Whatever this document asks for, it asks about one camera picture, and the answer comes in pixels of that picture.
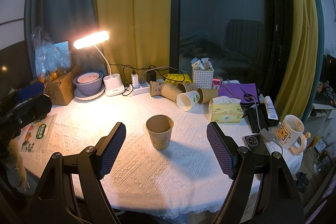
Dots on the white plate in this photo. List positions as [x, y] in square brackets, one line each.
[78, 95]

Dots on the black scissors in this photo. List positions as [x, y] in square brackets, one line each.
[249, 98]

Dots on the yellow tissue pack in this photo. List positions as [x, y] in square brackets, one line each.
[224, 109]

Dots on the brown paper cup lying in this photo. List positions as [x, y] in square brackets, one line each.
[187, 87]
[206, 95]
[170, 91]
[155, 88]

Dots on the white textured tablecloth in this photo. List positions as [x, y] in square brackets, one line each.
[185, 177]

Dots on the brown paper cup lying back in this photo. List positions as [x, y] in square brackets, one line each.
[187, 87]

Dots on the cardboard box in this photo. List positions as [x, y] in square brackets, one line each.
[61, 90]

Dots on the brown paper cup lying right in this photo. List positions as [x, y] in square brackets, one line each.
[206, 95]

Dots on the fruit print plastic bag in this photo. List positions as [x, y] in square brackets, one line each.
[37, 135]

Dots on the black smartphone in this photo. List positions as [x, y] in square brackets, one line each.
[256, 144]

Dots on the white desk lamp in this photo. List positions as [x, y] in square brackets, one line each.
[112, 81]

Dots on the white tube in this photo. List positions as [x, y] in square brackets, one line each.
[270, 109]

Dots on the black power adapter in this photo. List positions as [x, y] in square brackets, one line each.
[151, 76]

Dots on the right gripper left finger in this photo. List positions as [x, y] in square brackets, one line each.
[54, 200]

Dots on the brown cartoon paper cup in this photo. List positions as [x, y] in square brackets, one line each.
[160, 128]

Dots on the white paper cup lying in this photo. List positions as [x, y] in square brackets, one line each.
[186, 101]

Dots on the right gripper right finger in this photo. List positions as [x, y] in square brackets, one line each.
[278, 199]

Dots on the yellow curtain left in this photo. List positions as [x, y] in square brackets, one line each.
[139, 33]

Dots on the white perforated basket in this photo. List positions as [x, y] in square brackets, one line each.
[203, 72]

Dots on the pink inner bowl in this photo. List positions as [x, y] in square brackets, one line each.
[88, 77]

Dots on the yellow snack bag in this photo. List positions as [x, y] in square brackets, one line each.
[177, 78]

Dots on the purple cloth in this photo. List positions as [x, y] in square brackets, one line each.
[234, 91]

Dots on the brown paper cup lying middle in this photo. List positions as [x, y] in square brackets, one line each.
[170, 91]

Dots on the plastic bag of oranges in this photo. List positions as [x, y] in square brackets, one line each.
[50, 61]

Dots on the brown paper cup lying left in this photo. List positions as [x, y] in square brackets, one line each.
[155, 88]

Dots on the white charger plug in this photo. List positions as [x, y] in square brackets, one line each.
[135, 80]

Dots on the white bear mug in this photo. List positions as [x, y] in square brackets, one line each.
[292, 135]

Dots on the yellow curtain right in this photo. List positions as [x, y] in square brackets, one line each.
[298, 80]

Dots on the purple bowl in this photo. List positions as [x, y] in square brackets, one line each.
[89, 88]

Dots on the white power strip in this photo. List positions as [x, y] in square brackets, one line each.
[141, 89]

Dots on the yellow curtain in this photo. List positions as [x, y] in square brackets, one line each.
[139, 33]
[298, 80]

